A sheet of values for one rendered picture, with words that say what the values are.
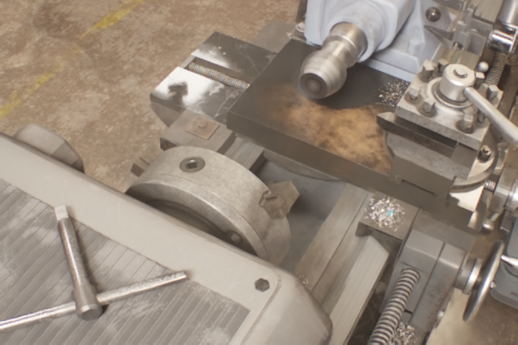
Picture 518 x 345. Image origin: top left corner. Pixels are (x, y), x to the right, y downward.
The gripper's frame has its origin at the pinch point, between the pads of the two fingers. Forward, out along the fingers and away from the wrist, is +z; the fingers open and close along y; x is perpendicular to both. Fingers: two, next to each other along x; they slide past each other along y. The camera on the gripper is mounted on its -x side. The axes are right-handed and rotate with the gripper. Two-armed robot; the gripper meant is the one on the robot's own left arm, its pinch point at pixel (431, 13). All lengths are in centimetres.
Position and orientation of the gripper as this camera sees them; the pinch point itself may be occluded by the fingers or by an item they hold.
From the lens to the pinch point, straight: 155.9
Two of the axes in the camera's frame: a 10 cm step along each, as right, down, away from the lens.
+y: -1.8, 8.4, 5.1
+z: -8.8, -3.7, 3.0
